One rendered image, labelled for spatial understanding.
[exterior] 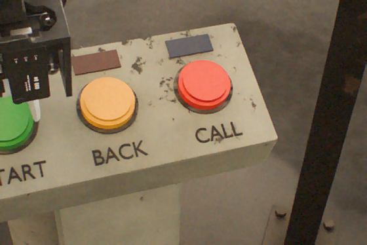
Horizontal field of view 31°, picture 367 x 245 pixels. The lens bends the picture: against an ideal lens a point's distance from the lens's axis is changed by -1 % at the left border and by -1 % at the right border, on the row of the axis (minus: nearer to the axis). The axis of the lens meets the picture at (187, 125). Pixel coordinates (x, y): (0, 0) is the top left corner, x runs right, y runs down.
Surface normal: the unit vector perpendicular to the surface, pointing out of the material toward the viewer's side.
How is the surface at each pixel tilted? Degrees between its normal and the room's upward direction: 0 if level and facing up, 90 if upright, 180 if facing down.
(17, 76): 110
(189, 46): 20
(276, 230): 0
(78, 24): 0
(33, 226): 90
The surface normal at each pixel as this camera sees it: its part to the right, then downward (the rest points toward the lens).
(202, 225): 0.04, -0.71
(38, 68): 0.29, 0.88
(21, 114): 0.14, -0.44
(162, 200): 0.31, 0.67
